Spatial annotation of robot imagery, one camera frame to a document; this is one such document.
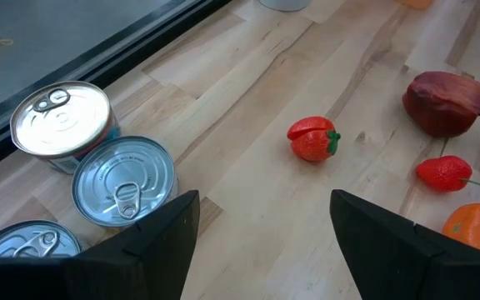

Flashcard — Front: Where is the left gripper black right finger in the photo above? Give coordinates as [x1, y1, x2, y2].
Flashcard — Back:
[329, 189, 480, 300]

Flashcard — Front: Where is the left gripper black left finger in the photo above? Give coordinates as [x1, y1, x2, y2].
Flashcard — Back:
[0, 189, 201, 300]

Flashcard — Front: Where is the dark red toy apple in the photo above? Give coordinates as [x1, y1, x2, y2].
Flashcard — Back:
[401, 70, 480, 139]

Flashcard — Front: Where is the tin can silver lid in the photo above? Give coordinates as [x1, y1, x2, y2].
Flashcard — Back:
[71, 135, 179, 230]
[0, 219, 84, 259]

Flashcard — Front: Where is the orange toy bell pepper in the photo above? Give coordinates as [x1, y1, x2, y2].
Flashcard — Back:
[442, 202, 480, 261]

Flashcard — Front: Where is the red toy strawberry long stem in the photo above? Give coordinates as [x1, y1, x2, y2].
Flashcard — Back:
[415, 155, 480, 200]

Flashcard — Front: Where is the small red strawberry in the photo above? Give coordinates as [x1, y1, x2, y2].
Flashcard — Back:
[286, 115, 343, 163]

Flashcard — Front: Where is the tin can gold lid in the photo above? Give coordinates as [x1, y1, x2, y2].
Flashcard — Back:
[9, 80, 121, 175]

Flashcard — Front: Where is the translucent orange bin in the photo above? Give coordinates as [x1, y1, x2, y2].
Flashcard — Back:
[396, 0, 435, 10]

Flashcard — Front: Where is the snake plant in white pot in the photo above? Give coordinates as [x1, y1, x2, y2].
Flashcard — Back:
[258, 0, 313, 13]

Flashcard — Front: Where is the black table frame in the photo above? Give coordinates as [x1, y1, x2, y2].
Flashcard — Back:
[0, 0, 235, 176]

